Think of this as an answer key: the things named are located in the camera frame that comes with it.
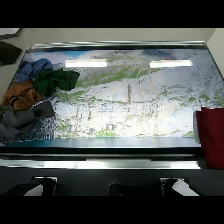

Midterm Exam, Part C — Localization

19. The dark red T-shirt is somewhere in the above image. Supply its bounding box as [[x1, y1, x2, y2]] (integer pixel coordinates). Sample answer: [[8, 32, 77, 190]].
[[195, 106, 224, 170]]

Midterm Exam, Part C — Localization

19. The dark green garment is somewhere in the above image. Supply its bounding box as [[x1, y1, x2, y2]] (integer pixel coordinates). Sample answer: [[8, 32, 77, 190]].
[[32, 67, 81, 98]]

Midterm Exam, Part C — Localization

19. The blue garment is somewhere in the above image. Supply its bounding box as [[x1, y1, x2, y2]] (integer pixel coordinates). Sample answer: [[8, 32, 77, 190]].
[[13, 57, 55, 84]]

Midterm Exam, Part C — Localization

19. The grey garment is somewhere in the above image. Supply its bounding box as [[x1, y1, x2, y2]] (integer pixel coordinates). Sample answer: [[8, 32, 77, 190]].
[[0, 99, 56, 142]]

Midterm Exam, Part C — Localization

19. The brown garment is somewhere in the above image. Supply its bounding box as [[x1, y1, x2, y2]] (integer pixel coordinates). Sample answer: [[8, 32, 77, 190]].
[[0, 80, 45, 112]]

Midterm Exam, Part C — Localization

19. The silver frame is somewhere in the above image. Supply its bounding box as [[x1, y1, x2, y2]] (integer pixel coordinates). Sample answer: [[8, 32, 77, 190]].
[[0, 152, 224, 197]]

